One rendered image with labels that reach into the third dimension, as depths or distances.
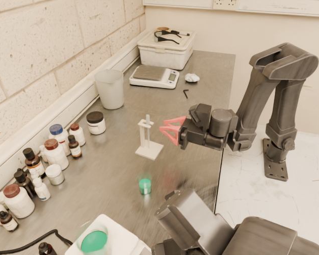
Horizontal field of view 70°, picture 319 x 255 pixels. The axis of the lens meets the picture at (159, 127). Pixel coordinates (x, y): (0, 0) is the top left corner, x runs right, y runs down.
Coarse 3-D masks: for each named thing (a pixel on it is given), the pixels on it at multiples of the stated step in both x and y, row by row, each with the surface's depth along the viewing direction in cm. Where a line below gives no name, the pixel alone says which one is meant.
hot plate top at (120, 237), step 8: (104, 216) 55; (112, 224) 54; (112, 232) 52; (120, 232) 52; (128, 232) 52; (112, 240) 51; (120, 240) 51; (128, 240) 51; (136, 240) 51; (72, 248) 49; (112, 248) 49; (120, 248) 49; (128, 248) 49
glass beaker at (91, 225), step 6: (90, 222) 46; (96, 222) 46; (102, 222) 46; (84, 228) 46; (90, 228) 47; (96, 228) 47; (102, 228) 47; (78, 234) 44; (84, 234) 46; (108, 234) 46; (78, 240) 44; (108, 240) 45; (78, 246) 44; (108, 246) 45; (84, 252) 41; (90, 252) 41; (96, 252) 42; (102, 252) 43; (108, 252) 45
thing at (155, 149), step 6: (144, 120) 79; (144, 126) 77; (150, 126) 76; (144, 138) 83; (144, 144) 85; (150, 144) 87; (156, 144) 87; (138, 150) 84; (144, 150) 84; (150, 150) 84; (156, 150) 84; (144, 156) 82; (150, 156) 82; (156, 156) 82
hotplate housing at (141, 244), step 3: (138, 243) 52; (141, 243) 52; (144, 243) 52; (138, 246) 51; (141, 246) 52; (144, 246) 52; (147, 246) 52; (135, 249) 51; (138, 249) 51; (141, 249) 51; (150, 249) 52; (132, 252) 50; (135, 252) 50; (138, 252) 50
